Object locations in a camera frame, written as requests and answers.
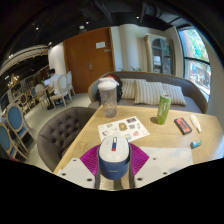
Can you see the grey tufted armchair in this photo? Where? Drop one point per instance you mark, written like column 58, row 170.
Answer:
column 63, row 130

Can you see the grey curved sofa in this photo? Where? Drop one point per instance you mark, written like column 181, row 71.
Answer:
column 191, row 93

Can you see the clear shaker bottle white lid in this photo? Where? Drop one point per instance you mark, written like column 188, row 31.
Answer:
column 109, row 100

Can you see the arched glass-door cabinet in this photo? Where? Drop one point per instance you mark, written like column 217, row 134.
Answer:
column 160, row 55

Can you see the striped cushion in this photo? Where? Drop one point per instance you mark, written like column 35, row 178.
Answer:
column 148, row 92
column 175, row 95
column 128, row 89

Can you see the group of blue-backed chairs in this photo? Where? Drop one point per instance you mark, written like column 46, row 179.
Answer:
column 14, row 118

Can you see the black-framed window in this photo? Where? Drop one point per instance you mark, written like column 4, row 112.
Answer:
column 196, row 63

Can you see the white sticker sheet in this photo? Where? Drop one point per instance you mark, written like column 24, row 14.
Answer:
column 128, row 127

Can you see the black and red flat box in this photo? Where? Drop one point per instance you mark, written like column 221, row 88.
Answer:
column 182, row 126

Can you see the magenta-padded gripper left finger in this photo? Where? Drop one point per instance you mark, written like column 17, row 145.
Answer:
column 74, row 170

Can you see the white squeeze tube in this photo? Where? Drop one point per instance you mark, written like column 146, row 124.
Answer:
column 195, row 122

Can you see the white dining chair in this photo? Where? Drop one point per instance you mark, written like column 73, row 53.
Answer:
column 63, row 88

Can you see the white and blue computer mouse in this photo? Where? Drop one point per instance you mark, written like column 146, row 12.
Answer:
column 114, row 160

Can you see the green drink can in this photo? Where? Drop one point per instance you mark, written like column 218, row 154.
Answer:
column 163, row 110

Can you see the small teal gum pack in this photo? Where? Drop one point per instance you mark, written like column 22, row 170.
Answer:
column 196, row 143

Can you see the brown wooden door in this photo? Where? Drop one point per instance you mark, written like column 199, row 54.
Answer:
column 88, row 60

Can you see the pale cloud-print mouse pad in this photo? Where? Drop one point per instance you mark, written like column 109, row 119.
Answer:
column 173, row 158

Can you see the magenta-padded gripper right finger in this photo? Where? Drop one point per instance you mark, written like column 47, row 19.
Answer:
column 151, row 170

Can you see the person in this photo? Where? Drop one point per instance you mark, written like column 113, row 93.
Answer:
column 53, row 80

